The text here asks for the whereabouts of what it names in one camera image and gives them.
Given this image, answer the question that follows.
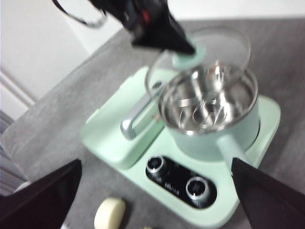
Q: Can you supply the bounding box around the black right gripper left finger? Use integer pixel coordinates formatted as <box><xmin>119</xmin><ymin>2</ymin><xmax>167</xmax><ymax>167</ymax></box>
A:
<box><xmin>0</xmin><ymin>159</ymin><xmax>82</xmax><ymax>229</ymax></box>

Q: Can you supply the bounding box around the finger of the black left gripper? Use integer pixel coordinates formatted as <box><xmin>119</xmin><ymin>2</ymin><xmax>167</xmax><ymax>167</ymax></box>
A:
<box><xmin>132</xmin><ymin>9</ymin><xmax>195</xmax><ymax>54</ymax></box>

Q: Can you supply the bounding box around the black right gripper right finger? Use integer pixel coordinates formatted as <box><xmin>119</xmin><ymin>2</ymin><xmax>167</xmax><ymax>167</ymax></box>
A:
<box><xmin>231</xmin><ymin>157</ymin><xmax>305</xmax><ymax>229</ymax></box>

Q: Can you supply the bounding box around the steel steamer insert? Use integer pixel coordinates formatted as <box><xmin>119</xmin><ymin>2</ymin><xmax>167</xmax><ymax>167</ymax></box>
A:
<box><xmin>162</xmin><ymin>69</ymin><xmax>255</xmax><ymax>134</ymax></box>

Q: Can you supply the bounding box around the green breakfast maker base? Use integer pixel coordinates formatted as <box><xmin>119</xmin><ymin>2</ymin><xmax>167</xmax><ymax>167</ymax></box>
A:
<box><xmin>80</xmin><ymin>65</ymin><xmax>282</xmax><ymax>224</ymax></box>

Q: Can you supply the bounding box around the silver control knob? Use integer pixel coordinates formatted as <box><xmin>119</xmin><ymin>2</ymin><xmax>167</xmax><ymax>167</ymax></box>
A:
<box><xmin>185</xmin><ymin>177</ymin><xmax>209</xmax><ymax>200</ymax></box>
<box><xmin>145</xmin><ymin>156</ymin><xmax>166</xmax><ymax>176</ymax></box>

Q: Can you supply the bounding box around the black cable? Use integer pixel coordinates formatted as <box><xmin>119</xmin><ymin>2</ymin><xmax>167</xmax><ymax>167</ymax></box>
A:
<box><xmin>52</xmin><ymin>0</ymin><xmax>107</xmax><ymax>28</ymax></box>

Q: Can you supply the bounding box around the green pot with handle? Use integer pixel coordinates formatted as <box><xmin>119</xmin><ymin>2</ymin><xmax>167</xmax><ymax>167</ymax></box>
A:
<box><xmin>157</xmin><ymin>64</ymin><xmax>260</xmax><ymax>174</ymax></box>

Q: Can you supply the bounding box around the green griddle lid silver handle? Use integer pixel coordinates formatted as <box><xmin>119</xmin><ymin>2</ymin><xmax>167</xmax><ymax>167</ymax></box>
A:
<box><xmin>81</xmin><ymin>66</ymin><xmax>178</xmax><ymax>167</ymax></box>

